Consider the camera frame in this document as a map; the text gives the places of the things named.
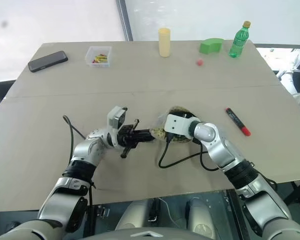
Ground thin white cable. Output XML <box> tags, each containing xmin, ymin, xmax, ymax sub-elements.
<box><xmin>157</xmin><ymin>196</ymin><xmax>182</xmax><ymax>227</ymax></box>

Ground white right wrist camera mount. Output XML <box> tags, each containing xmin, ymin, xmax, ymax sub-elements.
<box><xmin>164</xmin><ymin>113</ymin><xmax>194</xmax><ymax>138</ymax></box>

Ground black smartphone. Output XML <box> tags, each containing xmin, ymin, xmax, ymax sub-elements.
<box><xmin>27</xmin><ymin>50</ymin><xmax>69</xmax><ymax>73</ymax></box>

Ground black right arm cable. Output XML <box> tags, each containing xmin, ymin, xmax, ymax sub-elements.
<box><xmin>157</xmin><ymin>132</ymin><xmax>227</xmax><ymax>172</ymax></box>

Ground small yellow red pieces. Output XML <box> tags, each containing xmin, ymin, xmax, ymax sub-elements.
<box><xmin>91</xmin><ymin>52</ymin><xmax>109</xmax><ymax>64</ymax></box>

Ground black chair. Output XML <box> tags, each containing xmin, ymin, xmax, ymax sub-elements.
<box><xmin>0</xmin><ymin>79</ymin><xmax>16</xmax><ymax>119</ymax></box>

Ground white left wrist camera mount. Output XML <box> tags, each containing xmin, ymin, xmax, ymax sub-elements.
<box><xmin>106</xmin><ymin>105</ymin><xmax>128</xmax><ymax>147</ymax></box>

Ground black table frame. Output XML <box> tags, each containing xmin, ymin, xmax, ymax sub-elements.
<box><xmin>282</xmin><ymin>178</ymin><xmax>300</xmax><ymax>214</ymax></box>

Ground cream cylindrical container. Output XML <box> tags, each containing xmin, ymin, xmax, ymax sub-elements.
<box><xmin>157</xmin><ymin>27</ymin><xmax>171</xmax><ymax>58</ymax></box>

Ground grey rounded robot leg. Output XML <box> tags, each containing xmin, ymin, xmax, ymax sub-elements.
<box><xmin>114</xmin><ymin>198</ymin><xmax>161</xmax><ymax>231</ymax></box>
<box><xmin>186</xmin><ymin>197</ymin><xmax>214</xmax><ymax>233</ymax></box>

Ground grey plaid zip pouch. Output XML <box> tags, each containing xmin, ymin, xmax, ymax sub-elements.
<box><xmin>149</xmin><ymin>106</ymin><xmax>200</xmax><ymax>145</ymax></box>

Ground person in white clothing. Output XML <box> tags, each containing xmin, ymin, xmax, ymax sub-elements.
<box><xmin>276</xmin><ymin>47</ymin><xmax>300</xmax><ymax>113</ymax></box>

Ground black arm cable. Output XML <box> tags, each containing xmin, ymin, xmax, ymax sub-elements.
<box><xmin>62</xmin><ymin>114</ymin><xmax>87</xmax><ymax>165</ymax></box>
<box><xmin>157</xmin><ymin>132</ymin><xmax>227</xmax><ymax>172</ymax></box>

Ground green plastic bottle yellow cap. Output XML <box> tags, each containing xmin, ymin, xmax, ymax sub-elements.
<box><xmin>228</xmin><ymin>20</ymin><xmax>252</xmax><ymax>59</ymax></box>

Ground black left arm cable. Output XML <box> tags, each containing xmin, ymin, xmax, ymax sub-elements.
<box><xmin>62</xmin><ymin>114</ymin><xmax>87</xmax><ymax>165</ymax></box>

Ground grey robot chest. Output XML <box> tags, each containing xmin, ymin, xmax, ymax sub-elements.
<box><xmin>84</xmin><ymin>226</ymin><xmax>211</xmax><ymax>240</ymax></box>

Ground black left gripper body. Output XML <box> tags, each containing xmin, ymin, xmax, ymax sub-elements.
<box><xmin>116</xmin><ymin>119</ymin><xmax>141</xmax><ymax>159</ymax></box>

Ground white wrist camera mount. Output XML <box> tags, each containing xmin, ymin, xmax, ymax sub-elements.
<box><xmin>106</xmin><ymin>105</ymin><xmax>128</xmax><ymax>147</ymax></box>
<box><xmin>164</xmin><ymin>113</ymin><xmax>194</xmax><ymax>138</ymax></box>

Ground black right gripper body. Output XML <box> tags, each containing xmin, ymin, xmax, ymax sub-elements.
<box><xmin>176</xmin><ymin>110</ymin><xmax>200</xmax><ymax>121</ymax></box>

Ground black marker with red cap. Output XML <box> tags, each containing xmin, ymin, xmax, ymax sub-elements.
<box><xmin>224</xmin><ymin>107</ymin><xmax>252</xmax><ymax>137</ymax></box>

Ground clear plastic box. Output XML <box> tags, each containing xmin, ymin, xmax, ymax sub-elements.
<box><xmin>84</xmin><ymin>45</ymin><xmax>113</xmax><ymax>68</ymax></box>

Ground grey window frame post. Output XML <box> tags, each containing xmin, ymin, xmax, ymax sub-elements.
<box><xmin>115</xmin><ymin>0</ymin><xmax>134</xmax><ymax>42</ymax></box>

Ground green curved foam block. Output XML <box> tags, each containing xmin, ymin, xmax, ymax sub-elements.
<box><xmin>199</xmin><ymin>37</ymin><xmax>225</xmax><ymax>55</ymax></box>

